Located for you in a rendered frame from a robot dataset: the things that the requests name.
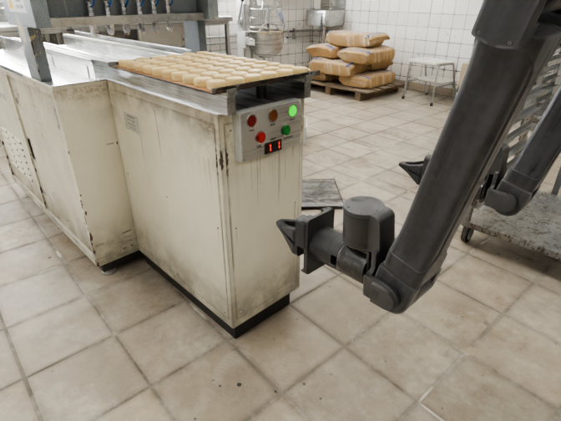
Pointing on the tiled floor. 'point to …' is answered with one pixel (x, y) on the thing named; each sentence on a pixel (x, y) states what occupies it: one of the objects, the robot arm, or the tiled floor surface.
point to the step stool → (432, 76)
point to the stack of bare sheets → (320, 195)
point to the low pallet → (356, 88)
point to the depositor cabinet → (69, 156)
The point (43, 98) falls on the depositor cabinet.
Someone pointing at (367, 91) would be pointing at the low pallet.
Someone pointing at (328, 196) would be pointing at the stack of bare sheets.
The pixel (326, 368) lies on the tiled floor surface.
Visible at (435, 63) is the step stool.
